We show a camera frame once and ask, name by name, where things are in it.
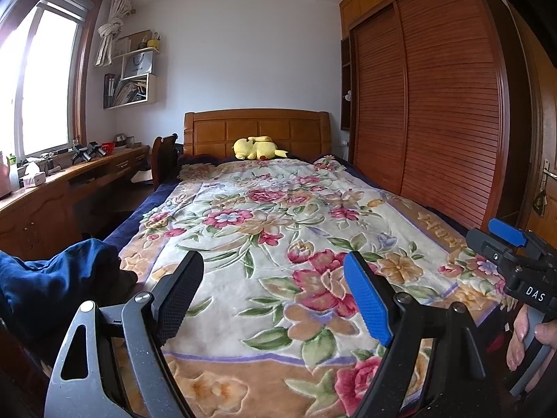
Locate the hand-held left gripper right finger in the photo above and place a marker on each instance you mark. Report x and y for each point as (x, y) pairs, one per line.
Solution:
(367, 300)

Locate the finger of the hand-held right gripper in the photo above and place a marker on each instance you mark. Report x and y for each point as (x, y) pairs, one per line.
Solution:
(507, 231)
(487, 246)

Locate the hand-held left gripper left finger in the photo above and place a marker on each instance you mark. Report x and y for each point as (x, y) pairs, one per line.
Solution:
(180, 296)

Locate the blue suit jacket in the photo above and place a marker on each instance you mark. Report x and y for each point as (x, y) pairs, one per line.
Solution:
(52, 278)

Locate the person's right hand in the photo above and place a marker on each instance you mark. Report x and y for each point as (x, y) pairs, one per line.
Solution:
(517, 335)

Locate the hanging keys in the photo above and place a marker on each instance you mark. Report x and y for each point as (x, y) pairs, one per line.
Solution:
(540, 202)

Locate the floral blanket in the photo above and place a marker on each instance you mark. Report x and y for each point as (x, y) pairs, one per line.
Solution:
(270, 226)

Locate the white paper sheet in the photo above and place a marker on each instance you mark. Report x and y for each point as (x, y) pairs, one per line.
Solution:
(142, 177)

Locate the wooden door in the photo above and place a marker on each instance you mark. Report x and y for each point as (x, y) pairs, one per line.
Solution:
(537, 109)

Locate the wooden chair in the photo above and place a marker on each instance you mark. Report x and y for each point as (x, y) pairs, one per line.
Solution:
(163, 161)

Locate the wooden slatted wardrobe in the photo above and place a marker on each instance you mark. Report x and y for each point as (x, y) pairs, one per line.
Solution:
(435, 96)

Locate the wooden desk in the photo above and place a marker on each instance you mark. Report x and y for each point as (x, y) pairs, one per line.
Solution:
(48, 217)

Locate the yellow plush toy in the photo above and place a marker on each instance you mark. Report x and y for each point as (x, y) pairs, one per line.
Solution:
(256, 148)

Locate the metal pot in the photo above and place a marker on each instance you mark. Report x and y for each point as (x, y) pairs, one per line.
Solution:
(120, 139)

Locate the black gadget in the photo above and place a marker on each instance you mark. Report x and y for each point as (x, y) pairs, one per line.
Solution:
(89, 151)

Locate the white tissue box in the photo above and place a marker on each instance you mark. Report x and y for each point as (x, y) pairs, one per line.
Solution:
(34, 177)

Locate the clear bottle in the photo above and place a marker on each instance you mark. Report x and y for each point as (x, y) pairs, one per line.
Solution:
(13, 174)

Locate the stack of papers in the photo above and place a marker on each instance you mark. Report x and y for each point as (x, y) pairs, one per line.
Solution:
(130, 92)

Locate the dark binders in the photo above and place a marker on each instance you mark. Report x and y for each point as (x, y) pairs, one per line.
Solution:
(109, 90)

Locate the dark wooden side shelf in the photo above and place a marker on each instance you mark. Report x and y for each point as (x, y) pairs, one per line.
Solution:
(345, 65)

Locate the white paper bag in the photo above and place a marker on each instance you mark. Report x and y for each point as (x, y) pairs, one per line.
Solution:
(137, 64)

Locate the window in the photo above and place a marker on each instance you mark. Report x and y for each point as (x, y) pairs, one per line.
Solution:
(43, 78)

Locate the brown paper bag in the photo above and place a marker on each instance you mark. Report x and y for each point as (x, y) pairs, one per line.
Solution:
(139, 40)

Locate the tied beige curtain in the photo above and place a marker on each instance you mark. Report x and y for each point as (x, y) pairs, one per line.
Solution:
(111, 30)

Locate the white wall shelf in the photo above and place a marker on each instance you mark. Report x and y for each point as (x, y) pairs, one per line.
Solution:
(152, 89)

